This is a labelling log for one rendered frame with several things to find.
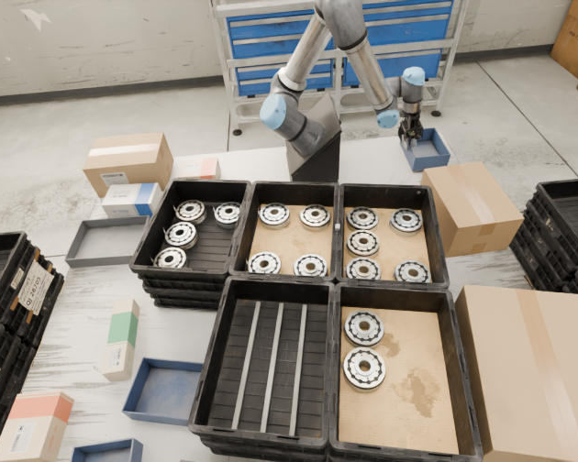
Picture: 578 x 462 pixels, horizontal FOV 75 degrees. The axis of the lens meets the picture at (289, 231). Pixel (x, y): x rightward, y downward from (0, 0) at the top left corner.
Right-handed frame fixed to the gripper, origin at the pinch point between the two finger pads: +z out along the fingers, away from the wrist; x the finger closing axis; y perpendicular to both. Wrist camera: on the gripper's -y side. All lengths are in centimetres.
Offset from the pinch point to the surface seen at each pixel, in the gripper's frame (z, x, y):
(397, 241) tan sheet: -8, -18, 57
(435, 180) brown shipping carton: -8.7, 1.3, 32.1
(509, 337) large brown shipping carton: -13, 0, 95
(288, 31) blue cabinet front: -4, -46, -140
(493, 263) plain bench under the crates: 9, 15, 59
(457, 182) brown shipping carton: -7.9, 8.3, 34.5
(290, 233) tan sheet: -12, -52, 50
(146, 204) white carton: -14, -108, 25
